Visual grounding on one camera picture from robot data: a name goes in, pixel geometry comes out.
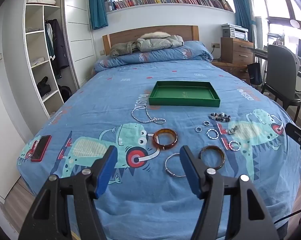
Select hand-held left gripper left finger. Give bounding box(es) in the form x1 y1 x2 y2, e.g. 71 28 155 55
18 145 118 240

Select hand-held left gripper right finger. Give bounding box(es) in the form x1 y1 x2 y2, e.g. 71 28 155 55
180 145 281 240

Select thin silver bangle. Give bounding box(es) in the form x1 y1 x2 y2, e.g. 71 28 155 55
165 153 188 178

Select dark brown bangle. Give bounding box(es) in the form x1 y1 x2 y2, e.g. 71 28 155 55
199 145 225 170

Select amber bangle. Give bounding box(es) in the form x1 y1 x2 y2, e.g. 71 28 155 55
153 128 178 150

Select beaded bracelet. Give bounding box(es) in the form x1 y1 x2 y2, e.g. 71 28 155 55
209 112 231 123

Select pearl necklace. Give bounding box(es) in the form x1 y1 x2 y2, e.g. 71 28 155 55
131 106 166 125

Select green tray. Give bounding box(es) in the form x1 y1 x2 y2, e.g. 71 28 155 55
149 81 220 107

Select red smartphone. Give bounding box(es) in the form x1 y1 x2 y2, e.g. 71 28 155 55
31 135 52 162

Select blue dinosaur print bed sheet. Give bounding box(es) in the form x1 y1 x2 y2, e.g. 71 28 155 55
17 60 301 240

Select black backpack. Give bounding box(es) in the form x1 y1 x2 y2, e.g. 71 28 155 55
58 85 72 103

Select grey chair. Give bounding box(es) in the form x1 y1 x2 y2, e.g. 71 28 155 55
262 44 301 120

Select black tote bag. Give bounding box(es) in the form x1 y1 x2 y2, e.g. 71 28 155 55
247 61 262 85

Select black bag on shelf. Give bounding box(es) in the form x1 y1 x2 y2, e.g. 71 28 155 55
36 77 51 97

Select low wooden nightstand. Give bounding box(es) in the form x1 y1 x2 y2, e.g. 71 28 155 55
212 60 251 84

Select glass desk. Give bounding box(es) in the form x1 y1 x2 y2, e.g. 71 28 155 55
249 46 301 84

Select white door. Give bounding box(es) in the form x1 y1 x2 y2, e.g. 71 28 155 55
0 65 26 200

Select folded blue duvet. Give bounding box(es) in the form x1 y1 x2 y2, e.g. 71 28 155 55
94 41 213 72

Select olive fleece jacket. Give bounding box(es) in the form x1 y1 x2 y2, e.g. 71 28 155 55
109 41 138 57

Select wooden drawer chest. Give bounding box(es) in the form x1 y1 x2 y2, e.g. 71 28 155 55
221 37 254 64

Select grey puffer jacket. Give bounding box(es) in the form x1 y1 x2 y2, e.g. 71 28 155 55
137 32 184 52

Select hanging dark clothes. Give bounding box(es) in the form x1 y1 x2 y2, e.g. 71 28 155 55
44 19 69 78

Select wooden headboard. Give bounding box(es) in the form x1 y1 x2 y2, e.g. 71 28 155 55
102 25 199 53

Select white wardrobe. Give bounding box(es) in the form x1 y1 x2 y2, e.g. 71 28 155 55
23 0 96 118

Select white printer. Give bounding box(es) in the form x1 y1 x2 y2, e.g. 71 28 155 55
221 23 249 41

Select long blue curtain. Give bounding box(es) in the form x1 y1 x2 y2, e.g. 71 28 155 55
229 0 252 34

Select short blue curtain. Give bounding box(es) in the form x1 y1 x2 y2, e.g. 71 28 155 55
88 0 108 30

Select black cable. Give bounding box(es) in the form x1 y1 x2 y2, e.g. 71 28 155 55
274 210 301 224

